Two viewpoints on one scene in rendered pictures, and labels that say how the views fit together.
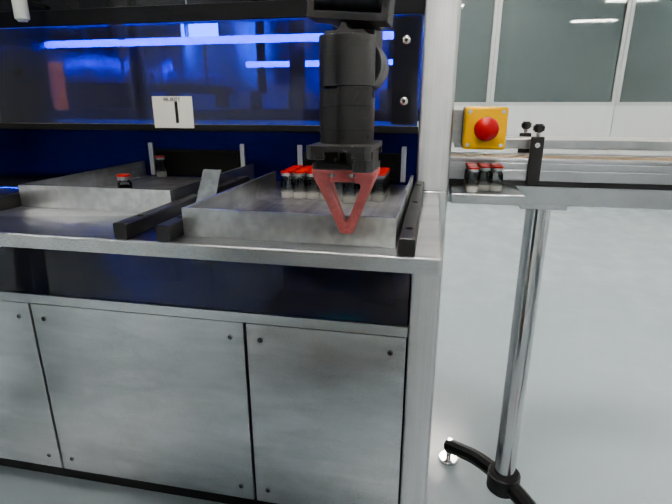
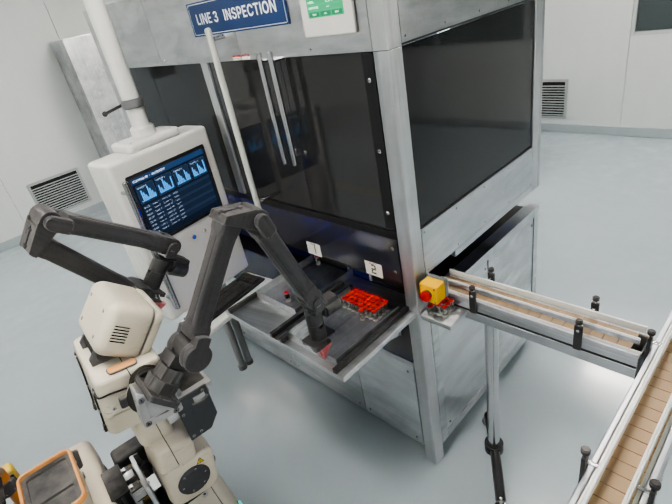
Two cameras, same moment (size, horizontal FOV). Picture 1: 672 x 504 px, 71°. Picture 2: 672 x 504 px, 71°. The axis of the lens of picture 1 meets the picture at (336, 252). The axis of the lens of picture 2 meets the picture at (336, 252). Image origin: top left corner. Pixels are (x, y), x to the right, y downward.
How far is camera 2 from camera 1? 1.35 m
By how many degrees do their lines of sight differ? 37
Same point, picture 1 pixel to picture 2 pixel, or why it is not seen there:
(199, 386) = not seen: hidden behind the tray
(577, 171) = (494, 312)
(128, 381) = not seen: hidden behind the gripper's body
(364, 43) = (312, 318)
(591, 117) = not seen: outside the picture
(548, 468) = (550, 449)
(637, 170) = (524, 321)
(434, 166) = (411, 301)
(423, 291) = (416, 351)
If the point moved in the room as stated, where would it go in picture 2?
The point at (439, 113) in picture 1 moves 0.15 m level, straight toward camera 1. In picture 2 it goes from (409, 281) to (383, 302)
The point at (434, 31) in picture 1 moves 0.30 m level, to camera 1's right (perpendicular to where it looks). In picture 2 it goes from (402, 248) to (488, 261)
